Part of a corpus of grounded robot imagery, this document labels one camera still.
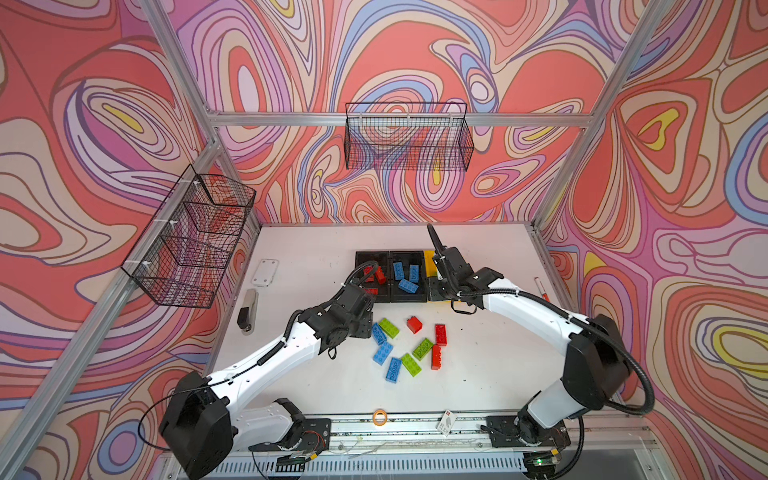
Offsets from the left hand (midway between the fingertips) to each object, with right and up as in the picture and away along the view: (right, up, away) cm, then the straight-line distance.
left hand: (367, 319), depth 82 cm
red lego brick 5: (+22, -7, +7) cm, 24 cm away
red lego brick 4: (+14, -4, +9) cm, 17 cm away
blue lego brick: (+9, +12, +22) cm, 27 cm away
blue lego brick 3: (+13, +7, +17) cm, 22 cm away
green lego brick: (+6, -5, +9) cm, 11 cm away
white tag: (+21, -25, -7) cm, 33 cm away
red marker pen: (+59, +6, +19) cm, 62 cm away
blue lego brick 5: (+4, -11, +4) cm, 12 cm away
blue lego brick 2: (+15, +11, +21) cm, 29 cm away
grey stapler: (-37, -1, +8) cm, 38 cm away
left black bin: (+1, +13, +22) cm, 25 cm away
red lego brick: (+3, +10, +19) cm, 22 cm away
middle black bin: (+13, +10, +19) cm, 25 cm away
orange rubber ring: (+4, -24, -6) cm, 25 cm away
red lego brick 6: (+20, -13, +2) cm, 23 cm away
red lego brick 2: (-2, +12, +23) cm, 26 cm away
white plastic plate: (-38, +12, +23) cm, 46 cm away
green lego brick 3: (+12, -14, +2) cm, 18 cm away
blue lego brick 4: (+3, -6, +7) cm, 10 cm away
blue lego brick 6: (+7, -15, +1) cm, 16 cm away
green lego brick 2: (+17, -10, +6) cm, 20 cm away
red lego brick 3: (+1, +6, +16) cm, 17 cm away
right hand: (+21, +6, +5) cm, 22 cm away
